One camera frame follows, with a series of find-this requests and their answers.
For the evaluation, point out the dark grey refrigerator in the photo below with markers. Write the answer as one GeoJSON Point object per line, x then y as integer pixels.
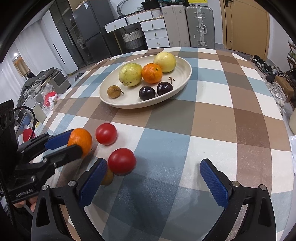
{"type": "Point", "coordinates": [92, 34]}

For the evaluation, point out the beige suitcase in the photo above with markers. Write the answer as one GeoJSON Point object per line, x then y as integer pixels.
{"type": "Point", "coordinates": [175, 25]}

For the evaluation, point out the red tomato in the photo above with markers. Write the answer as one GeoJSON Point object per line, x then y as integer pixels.
{"type": "Point", "coordinates": [121, 161]}
{"type": "Point", "coordinates": [106, 134]}

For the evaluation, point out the woven laundry basket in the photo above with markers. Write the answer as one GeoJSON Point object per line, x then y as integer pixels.
{"type": "Point", "coordinates": [133, 39]}

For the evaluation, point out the dark purple plum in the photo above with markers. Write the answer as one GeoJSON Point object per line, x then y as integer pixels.
{"type": "Point", "coordinates": [147, 92]}
{"type": "Point", "coordinates": [164, 88]}

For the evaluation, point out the silver suitcase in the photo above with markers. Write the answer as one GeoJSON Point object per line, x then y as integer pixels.
{"type": "Point", "coordinates": [200, 25]}

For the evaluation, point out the orange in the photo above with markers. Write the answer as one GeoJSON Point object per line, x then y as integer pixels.
{"type": "Point", "coordinates": [81, 139]}
{"type": "Point", "coordinates": [152, 73]}

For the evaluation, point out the white drawer desk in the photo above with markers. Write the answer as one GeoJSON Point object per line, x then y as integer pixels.
{"type": "Point", "coordinates": [155, 34]}

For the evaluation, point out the checked tablecloth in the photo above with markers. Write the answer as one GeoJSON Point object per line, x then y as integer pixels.
{"type": "Point", "coordinates": [185, 129]}

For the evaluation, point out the yellow black shoe box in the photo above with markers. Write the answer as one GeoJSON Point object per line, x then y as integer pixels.
{"type": "Point", "coordinates": [196, 1]}

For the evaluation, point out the red plastic bag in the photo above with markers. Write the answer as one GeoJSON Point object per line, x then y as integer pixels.
{"type": "Point", "coordinates": [49, 98]}

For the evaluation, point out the dark glass cabinet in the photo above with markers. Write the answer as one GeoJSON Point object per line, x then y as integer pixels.
{"type": "Point", "coordinates": [62, 27]}

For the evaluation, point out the rows of racked shoes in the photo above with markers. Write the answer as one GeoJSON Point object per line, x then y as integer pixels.
{"type": "Point", "coordinates": [293, 54]}

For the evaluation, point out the grey clothing pile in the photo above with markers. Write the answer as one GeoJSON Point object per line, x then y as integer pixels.
{"type": "Point", "coordinates": [34, 83]}

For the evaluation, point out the small white basket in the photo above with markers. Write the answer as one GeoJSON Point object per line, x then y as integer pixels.
{"type": "Point", "coordinates": [140, 8]}

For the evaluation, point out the curved metal tube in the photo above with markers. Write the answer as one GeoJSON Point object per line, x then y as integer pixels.
{"type": "Point", "coordinates": [120, 7]}

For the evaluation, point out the cream round plate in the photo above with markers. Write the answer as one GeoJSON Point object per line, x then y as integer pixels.
{"type": "Point", "coordinates": [129, 100]}

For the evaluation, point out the black bag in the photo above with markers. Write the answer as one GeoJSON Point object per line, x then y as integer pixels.
{"type": "Point", "coordinates": [150, 5]}

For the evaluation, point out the white bucket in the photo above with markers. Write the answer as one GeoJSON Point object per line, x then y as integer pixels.
{"type": "Point", "coordinates": [293, 125]}

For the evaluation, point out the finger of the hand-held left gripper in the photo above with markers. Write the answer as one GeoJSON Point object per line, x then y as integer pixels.
{"type": "Point", "coordinates": [57, 140]}
{"type": "Point", "coordinates": [69, 153]}

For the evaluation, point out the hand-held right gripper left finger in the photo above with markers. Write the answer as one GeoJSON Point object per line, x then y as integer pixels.
{"type": "Point", "coordinates": [92, 183]}

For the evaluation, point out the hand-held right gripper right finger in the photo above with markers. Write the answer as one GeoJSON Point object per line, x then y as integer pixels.
{"type": "Point", "coordinates": [214, 183]}

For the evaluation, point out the small yellow brown fruit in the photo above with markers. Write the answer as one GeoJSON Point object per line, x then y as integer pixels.
{"type": "Point", "coordinates": [108, 178]}

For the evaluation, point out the scattered loose shoes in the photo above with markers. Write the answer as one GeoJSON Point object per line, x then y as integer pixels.
{"type": "Point", "coordinates": [272, 78]}

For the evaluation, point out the metal shoe rack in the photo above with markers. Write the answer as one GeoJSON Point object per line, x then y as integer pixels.
{"type": "Point", "coordinates": [291, 62]}

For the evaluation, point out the person's left hand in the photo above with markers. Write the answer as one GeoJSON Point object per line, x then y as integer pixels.
{"type": "Point", "coordinates": [24, 205]}

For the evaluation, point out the grey slipper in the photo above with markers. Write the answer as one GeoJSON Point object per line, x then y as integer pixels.
{"type": "Point", "coordinates": [78, 77]}

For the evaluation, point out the green yellow round fruit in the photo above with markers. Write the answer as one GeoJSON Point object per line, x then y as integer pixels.
{"type": "Point", "coordinates": [165, 61]}
{"type": "Point", "coordinates": [130, 74]}

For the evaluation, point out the wooden door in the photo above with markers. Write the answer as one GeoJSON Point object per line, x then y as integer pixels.
{"type": "Point", "coordinates": [245, 25]}

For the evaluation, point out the brown cardboard box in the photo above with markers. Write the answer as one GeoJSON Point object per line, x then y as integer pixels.
{"type": "Point", "coordinates": [284, 87]}

